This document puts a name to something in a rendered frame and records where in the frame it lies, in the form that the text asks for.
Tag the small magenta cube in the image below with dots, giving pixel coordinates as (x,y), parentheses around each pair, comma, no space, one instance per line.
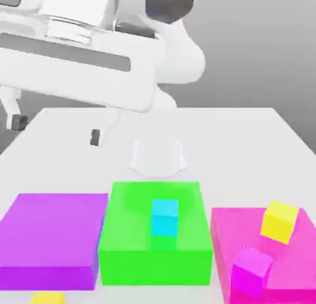
(250,269)

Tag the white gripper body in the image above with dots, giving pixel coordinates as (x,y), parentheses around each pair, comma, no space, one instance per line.
(74,81)

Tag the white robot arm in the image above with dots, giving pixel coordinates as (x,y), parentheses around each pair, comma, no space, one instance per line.
(180,56)

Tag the large green box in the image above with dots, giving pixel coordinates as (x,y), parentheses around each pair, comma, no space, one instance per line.
(128,234)

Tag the large purple box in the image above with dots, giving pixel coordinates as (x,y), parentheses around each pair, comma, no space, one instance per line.
(49,229)

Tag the small cyan cube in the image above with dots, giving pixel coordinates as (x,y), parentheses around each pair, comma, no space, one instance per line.
(165,217)

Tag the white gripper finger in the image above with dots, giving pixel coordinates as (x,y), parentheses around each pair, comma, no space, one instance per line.
(12,103)
(95,137)

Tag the small yellow cube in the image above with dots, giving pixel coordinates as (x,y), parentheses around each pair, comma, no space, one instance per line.
(48,298)
(279,222)

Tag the large pink box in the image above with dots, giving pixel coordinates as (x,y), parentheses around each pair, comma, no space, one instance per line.
(237,229)

